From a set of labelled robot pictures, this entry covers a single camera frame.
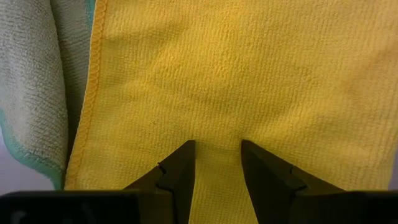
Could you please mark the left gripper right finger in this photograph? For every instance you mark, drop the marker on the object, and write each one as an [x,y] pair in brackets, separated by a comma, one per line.
[267,180]

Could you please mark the pale green microfiber towel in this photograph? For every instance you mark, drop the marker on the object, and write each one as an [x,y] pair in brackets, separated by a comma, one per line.
[28,77]

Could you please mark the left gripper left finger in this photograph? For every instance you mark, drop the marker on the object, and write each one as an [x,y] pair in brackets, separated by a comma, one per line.
[177,174]

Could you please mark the yellow microfiber towel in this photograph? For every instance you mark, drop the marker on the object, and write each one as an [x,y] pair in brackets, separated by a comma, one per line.
[233,77]

